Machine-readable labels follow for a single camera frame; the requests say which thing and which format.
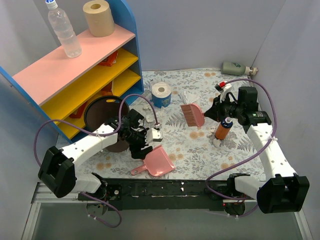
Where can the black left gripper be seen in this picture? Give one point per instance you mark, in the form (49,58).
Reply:
(139,146)

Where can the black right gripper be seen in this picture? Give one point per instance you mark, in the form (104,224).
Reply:
(216,110)

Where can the pink hand brush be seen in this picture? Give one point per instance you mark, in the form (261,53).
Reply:
(193,115)

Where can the pink dustpan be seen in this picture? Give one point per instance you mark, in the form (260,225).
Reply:
(157,163)

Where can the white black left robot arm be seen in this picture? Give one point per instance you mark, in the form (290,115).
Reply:
(59,167)

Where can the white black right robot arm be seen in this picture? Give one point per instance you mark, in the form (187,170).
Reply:
(283,189)

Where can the white paper scrap near bottle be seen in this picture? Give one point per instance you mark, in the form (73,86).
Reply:
(212,130)

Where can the orange bottle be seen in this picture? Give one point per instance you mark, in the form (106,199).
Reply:
(223,128)

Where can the floral table mat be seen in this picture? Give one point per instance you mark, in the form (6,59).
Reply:
(191,149)

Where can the crumpled white paper scrap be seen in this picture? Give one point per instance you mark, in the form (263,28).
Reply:
(188,97)

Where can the small white paper scrap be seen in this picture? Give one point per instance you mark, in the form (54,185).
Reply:
(216,142)

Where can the grey green lotion bottle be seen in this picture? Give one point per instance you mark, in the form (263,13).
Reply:
(237,69)

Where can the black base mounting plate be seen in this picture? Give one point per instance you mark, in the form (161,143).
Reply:
(162,194)

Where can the brown trash bin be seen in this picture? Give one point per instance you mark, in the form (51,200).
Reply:
(102,109)

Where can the red packet on lower shelf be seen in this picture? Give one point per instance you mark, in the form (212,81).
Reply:
(78,112)

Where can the orange snack packet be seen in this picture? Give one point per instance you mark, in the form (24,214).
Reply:
(110,60)

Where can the colourful wooden shelf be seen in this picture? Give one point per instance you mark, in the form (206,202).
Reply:
(54,86)

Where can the brown paper roll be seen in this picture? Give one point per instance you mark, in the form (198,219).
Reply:
(99,18)

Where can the clear plastic water bottle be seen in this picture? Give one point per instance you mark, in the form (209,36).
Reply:
(63,29)

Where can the aluminium frame rail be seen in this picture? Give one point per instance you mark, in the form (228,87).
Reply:
(76,217)

